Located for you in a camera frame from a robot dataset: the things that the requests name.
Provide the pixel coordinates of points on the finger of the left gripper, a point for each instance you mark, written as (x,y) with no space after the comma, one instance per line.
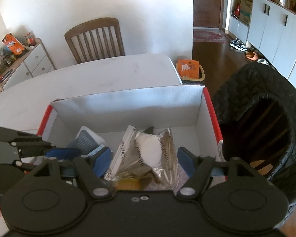
(47,168)
(31,145)

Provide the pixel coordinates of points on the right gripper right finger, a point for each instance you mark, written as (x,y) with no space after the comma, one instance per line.
(198,170)

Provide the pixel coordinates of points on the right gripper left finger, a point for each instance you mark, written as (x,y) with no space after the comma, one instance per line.
(90,172)

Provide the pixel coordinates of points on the orange plush toy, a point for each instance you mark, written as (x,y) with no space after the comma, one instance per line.
(132,184)

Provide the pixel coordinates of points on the white grey tissue pack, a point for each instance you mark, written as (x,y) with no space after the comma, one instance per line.
(86,141)

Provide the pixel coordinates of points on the beige foil snack bag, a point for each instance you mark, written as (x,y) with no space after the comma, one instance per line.
(140,155)

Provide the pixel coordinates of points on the blue wet wipes packet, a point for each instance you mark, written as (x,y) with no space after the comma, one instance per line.
(101,150)

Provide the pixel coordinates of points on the black foil packet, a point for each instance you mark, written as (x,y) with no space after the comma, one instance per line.
(149,130)

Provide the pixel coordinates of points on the red cardboard box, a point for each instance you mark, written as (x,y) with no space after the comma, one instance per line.
(186,109)

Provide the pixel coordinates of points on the white drawer sideboard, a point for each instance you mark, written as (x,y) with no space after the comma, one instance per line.
(34,63)

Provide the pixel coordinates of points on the black jacket on chair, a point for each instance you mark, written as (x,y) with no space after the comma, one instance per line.
(256,112)

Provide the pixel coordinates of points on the orange bag in basket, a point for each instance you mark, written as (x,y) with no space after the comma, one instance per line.
(190,71)

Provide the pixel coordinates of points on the orange chips bag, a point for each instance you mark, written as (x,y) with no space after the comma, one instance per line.
(13,44)

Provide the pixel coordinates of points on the brown wooden chair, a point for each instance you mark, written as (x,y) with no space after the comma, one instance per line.
(96,39)

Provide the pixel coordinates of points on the sneakers on floor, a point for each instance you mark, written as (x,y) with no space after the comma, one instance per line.
(238,45)

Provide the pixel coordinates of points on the red patterned door rug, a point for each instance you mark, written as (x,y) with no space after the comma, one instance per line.
(210,35)

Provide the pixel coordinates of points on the cardboard box in cabinet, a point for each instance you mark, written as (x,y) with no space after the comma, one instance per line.
(245,11)

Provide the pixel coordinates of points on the brown entrance door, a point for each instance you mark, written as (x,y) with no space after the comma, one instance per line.
(208,13)

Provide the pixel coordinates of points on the white wall cabinet unit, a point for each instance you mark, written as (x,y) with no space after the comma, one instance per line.
(271,32)

